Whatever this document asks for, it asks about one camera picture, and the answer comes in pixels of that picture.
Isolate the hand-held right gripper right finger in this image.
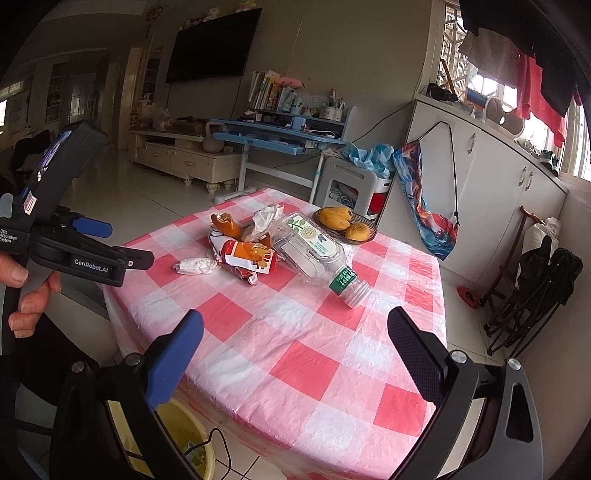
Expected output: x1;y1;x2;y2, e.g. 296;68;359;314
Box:
387;306;544;480

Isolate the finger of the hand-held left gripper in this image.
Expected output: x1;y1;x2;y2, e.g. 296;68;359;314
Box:
69;216;113;239
124;249;156;274

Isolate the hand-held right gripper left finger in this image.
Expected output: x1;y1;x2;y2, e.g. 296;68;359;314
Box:
48;310;206;480

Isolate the yellow plastic basin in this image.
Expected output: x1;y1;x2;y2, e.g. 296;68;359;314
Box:
108;399;211;480

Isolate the large orange peel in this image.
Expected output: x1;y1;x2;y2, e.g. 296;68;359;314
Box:
210;212;243;238

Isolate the orange red snack wrapper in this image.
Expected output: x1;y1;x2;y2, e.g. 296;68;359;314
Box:
209;228;279;285

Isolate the clear plastic bottle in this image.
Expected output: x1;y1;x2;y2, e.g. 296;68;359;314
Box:
270;211;372;309

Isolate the person's left hand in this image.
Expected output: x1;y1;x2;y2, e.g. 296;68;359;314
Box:
0;253;62;339

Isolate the crumpled white tissue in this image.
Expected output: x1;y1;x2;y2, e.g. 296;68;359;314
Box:
173;257;219;277

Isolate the person's dark clothing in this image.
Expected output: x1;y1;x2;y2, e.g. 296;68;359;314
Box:
0;295;123;416

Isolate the red plastic object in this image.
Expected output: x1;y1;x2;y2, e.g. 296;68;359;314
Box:
456;285;482;308

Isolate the white television cabinet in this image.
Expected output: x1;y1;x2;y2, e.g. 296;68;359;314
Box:
128;127;245;195

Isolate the pink checked tablecloth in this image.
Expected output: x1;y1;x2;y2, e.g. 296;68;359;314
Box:
99;187;448;480

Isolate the white plastic bag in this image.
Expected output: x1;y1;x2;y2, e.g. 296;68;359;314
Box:
137;104;172;131

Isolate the black folding chair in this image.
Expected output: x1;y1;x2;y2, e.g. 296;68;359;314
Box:
484;234;585;357

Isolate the blue study desk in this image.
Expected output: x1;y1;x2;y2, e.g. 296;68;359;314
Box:
205;105;358;204

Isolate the white low cabinet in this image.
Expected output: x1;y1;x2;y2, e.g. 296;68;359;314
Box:
382;95;570;288

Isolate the white sack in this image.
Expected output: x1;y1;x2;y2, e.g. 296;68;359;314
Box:
529;217;563;259

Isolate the white plastic stool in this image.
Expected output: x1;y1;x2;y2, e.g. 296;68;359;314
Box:
313;157;393;219

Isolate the blue plastic bag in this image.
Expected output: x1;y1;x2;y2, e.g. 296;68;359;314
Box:
342;142;397;180

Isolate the row of books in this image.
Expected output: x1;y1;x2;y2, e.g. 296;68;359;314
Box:
248;69;296;112

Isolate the white pen holder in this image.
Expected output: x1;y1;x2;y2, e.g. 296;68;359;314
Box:
322;89;346;122

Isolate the white cylinder container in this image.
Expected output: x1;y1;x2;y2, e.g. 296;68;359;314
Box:
482;97;526;139

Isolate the black bag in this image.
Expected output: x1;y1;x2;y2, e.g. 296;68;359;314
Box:
426;82;459;103

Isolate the red hanging garment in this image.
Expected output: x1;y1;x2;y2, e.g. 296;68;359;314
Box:
515;53;568;145

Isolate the grey hanging garment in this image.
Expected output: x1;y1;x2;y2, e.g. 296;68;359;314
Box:
458;28;522;89

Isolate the window with metal bars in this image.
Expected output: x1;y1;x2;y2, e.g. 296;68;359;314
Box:
441;0;591;181

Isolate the black hanging garment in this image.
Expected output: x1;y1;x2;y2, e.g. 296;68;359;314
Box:
458;0;580;117

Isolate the black floor cable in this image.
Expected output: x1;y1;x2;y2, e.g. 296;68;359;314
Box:
182;427;241;480

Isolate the colourful drawstring bag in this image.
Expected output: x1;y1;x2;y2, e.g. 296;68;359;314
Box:
392;121;461;261

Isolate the dark wire fruit basket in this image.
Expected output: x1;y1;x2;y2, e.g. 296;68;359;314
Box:
311;208;378;244

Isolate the brown wooden frame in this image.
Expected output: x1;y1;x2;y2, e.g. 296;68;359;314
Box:
482;205;546;333

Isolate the black wall television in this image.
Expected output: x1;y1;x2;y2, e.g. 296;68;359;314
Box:
165;8;263;85

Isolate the black wall cable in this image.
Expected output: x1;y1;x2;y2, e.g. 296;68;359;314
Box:
344;100;415;144

